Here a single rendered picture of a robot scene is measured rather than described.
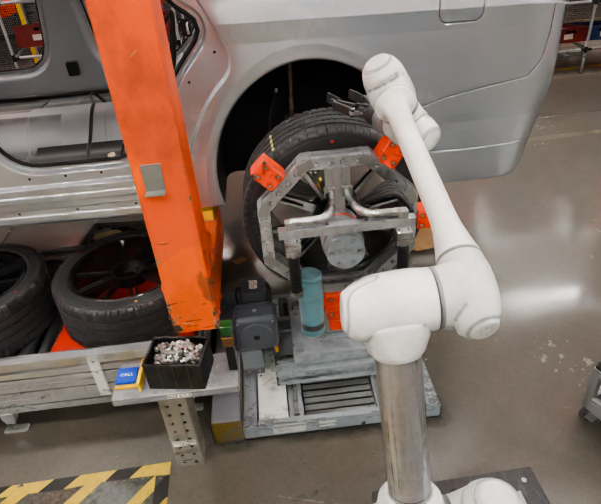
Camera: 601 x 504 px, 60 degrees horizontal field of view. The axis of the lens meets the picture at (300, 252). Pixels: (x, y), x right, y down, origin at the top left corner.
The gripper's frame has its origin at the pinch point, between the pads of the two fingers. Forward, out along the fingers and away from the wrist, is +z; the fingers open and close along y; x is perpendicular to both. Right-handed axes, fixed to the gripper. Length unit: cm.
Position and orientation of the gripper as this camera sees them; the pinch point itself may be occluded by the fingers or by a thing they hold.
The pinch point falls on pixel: (343, 97)
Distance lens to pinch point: 174.8
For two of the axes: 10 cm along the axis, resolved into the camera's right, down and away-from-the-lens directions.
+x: 0.2, -8.4, -5.5
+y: 8.6, -2.6, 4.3
